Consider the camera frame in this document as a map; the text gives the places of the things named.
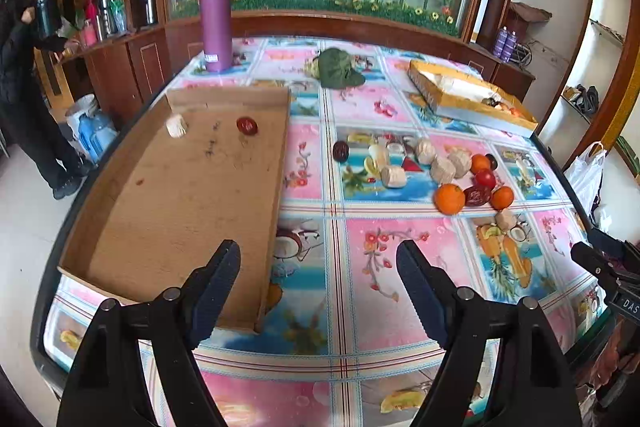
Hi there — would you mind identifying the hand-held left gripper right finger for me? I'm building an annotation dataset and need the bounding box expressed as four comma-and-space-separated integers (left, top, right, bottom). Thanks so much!
396, 240, 583, 427

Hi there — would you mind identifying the large orange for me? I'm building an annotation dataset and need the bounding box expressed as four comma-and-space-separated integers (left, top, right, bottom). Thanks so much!
433, 183, 466, 215

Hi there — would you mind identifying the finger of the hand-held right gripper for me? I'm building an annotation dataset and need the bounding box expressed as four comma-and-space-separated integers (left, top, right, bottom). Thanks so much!
571, 242, 640, 323
587, 227, 640, 260

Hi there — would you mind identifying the wooden display cabinet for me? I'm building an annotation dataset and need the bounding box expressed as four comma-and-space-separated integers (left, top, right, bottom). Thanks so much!
75, 0, 536, 122

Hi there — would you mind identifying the person's right hand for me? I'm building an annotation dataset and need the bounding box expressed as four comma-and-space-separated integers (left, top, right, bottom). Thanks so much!
580, 332, 626, 390

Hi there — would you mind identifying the dark green flask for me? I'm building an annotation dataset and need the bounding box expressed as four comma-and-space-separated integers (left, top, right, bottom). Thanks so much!
36, 0, 63, 38

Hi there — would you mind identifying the brown cardboard tray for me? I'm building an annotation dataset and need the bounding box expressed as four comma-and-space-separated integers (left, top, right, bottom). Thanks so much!
58, 86, 292, 334

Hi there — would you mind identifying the yellow-edged white box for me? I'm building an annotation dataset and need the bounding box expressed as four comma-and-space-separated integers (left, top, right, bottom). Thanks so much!
408, 59, 539, 138

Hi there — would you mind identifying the white plastic bag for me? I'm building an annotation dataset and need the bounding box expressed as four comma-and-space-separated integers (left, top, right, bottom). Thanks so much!
565, 142, 608, 212

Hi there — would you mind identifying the purple thermos bottle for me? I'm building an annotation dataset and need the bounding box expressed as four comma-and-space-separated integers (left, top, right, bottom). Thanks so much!
198, 0, 233, 72

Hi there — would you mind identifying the black sandal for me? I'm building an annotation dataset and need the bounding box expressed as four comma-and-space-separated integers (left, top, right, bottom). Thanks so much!
575, 84, 601, 114

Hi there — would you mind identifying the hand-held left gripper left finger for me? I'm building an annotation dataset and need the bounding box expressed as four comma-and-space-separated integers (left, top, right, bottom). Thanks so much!
56, 239, 242, 427

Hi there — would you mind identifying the blue water jug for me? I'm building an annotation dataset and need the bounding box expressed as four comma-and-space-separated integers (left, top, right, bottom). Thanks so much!
77, 112, 118, 162

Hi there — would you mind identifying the white bucket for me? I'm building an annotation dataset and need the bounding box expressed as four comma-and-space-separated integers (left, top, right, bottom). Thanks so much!
65, 94, 98, 132

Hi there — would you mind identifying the green leafy vegetable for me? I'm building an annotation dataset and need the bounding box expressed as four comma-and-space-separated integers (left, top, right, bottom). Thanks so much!
317, 48, 366, 88

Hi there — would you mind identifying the pink bottle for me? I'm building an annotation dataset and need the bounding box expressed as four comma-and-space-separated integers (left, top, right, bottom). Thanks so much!
82, 4, 98, 45

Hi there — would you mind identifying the silver thermos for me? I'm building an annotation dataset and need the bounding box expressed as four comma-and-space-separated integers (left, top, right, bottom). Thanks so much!
97, 0, 116, 40

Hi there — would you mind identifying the colourful printed tablecloth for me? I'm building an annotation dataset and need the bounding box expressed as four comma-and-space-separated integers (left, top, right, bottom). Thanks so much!
42, 36, 608, 427

